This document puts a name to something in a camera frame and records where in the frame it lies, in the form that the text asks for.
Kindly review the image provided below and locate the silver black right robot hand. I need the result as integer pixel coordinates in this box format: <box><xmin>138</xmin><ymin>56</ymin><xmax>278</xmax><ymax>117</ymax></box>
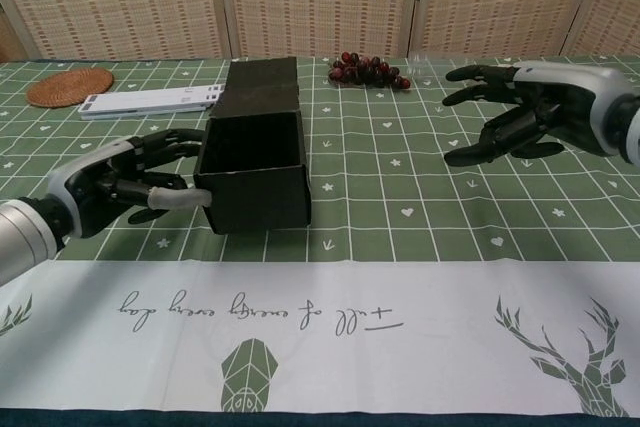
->
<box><xmin>442</xmin><ymin>60</ymin><xmax>640</xmax><ymax>167</ymax></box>

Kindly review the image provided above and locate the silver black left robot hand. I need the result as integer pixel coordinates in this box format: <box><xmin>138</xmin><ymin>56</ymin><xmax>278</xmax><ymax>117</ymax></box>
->
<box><xmin>43</xmin><ymin>127</ymin><xmax>214</xmax><ymax>241</ymax></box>

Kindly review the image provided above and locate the black cardboard box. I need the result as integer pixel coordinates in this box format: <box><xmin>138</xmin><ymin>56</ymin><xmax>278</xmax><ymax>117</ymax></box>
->
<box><xmin>193</xmin><ymin>56</ymin><xmax>314</xmax><ymax>236</ymax></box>

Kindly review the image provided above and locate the white folding laptop stand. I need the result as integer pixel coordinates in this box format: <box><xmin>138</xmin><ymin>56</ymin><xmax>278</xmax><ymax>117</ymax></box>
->
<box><xmin>79</xmin><ymin>83</ymin><xmax>226</xmax><ymax>121</ymax></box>

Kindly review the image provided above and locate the round woven rattan coaster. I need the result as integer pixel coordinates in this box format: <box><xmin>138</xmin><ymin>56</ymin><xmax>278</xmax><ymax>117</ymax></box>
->
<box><xmin>26</xmin><ymin>70</ymin><xmax>115</xmax><ymax>109</ymax></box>

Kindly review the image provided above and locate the clear plastic cup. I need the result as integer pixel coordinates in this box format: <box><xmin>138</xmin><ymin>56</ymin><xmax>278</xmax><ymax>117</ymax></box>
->
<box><xmin>405</xmin><ymin>52</ymin><xmax>474</xmax><ymax>86</ymax></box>

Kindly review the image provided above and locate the bunch of red grapes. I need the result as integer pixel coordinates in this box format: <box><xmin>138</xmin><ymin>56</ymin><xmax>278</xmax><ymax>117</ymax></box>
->
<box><xmin>327</xmin><ymin>51</ymin><xmax>412</xmax><ymax>92</ymax></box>

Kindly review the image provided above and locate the green checked deer tablecloth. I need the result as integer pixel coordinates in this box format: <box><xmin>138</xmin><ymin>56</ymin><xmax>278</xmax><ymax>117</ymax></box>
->
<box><xmin>0</xmin><ymin>54</ymin><xmax>640</xmax><ymax>427</ymax></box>

